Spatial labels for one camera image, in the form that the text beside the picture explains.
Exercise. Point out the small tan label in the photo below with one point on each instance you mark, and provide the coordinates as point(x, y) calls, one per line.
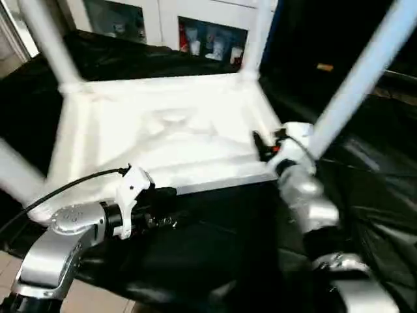
point(324, 66)

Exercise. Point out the white display cabinet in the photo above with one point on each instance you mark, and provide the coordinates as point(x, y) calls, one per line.
point(163, 19)

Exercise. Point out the long black rod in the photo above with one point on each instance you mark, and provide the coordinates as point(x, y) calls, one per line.
point(400, 75)

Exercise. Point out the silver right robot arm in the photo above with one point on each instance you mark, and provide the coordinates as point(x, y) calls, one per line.
point(309, 195)

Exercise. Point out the white plastic table top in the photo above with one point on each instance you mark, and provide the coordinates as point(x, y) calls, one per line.
point(163, 146)

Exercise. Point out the black mat cloth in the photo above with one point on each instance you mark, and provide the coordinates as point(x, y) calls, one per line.
point(228, 244)

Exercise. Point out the white plastic table leg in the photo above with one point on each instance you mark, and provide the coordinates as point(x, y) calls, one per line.
point(358, 75)
point(16, 176)
point(49, 42)
point(255, 42)

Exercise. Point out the dark tall cabinet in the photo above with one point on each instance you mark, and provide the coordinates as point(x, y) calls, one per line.
point(325, 26)

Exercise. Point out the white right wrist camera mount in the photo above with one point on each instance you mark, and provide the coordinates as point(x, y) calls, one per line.
point(296, 146)

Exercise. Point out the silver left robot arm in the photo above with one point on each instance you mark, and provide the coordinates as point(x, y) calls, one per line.
point(58, 228)

